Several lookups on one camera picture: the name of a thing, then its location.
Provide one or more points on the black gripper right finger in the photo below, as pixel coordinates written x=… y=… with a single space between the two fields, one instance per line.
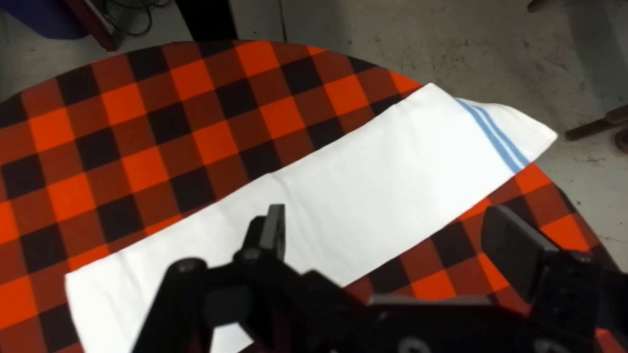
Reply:
x=517 y=252

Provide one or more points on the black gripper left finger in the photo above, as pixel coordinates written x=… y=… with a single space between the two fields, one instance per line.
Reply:
x=272 y=228

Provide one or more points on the white towel with blue stripes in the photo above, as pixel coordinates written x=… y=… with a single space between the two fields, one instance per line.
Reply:
x=366 y=197

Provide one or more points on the red black checkered tablecloth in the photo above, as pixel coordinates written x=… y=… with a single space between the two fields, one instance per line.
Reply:
x=150 y=144

